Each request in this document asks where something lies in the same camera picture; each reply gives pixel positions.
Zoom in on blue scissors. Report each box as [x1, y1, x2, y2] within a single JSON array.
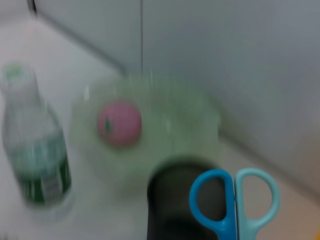
[[188, 167, 281, 240]]

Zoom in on pink peach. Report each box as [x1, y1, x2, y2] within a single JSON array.
[[96, 98, 143, 148]]

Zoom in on clear plastic water bottle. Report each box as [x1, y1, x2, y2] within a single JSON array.
[[1, 62, 73, 218]]

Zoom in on black mesh pen holder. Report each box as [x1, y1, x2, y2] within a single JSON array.
[[146, 156, 241, 240]]

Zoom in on green glass fruit plate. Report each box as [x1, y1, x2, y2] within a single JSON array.
[[69, 74, 221, 181]]

